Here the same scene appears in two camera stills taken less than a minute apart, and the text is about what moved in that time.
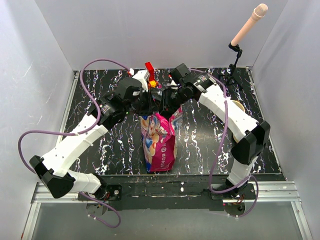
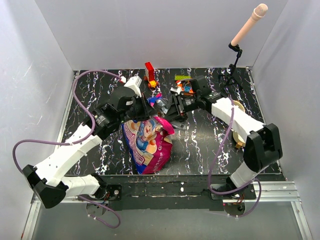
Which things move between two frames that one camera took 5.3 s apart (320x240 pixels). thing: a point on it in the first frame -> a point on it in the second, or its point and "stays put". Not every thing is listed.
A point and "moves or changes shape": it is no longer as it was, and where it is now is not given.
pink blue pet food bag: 160,135 moves or changes shape
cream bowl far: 239,104 stays put
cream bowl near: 237,135 stays put
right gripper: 166,107 -> 176,111
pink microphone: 259,12 stays put
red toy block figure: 152,83 stays put
